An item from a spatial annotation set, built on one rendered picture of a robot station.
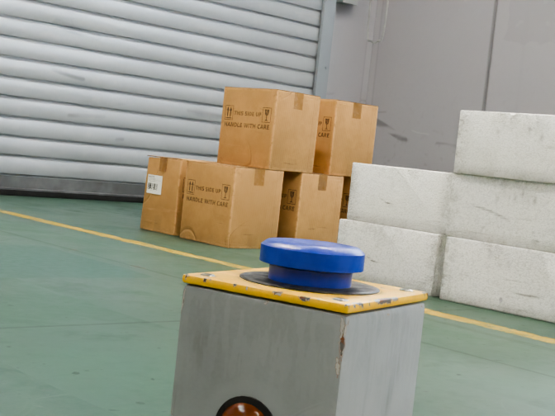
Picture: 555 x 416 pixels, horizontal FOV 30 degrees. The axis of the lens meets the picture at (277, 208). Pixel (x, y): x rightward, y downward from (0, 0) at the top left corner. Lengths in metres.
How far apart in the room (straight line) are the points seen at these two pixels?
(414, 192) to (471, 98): 3.61
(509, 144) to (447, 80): 3.95
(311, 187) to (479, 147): 1.23
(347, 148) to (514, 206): 1.44
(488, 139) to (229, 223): 1.21
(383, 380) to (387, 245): 2.74
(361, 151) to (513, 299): 1.55
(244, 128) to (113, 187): 1.99
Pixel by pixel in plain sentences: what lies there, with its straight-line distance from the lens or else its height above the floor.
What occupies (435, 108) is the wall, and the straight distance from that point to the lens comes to 6.84.
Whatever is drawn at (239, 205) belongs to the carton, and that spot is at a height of 0.16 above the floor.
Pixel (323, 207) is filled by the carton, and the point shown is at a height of 0.17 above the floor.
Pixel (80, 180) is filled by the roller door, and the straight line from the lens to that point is 5.74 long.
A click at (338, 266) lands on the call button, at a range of 0.38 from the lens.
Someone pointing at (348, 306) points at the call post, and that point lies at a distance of 0.35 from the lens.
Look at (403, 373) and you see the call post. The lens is 0.40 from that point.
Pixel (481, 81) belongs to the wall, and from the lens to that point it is 6.65.
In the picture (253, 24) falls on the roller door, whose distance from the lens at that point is 6.43.
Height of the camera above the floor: 0.36
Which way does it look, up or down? 3 degrees down
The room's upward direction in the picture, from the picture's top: 6 degrees clockwise
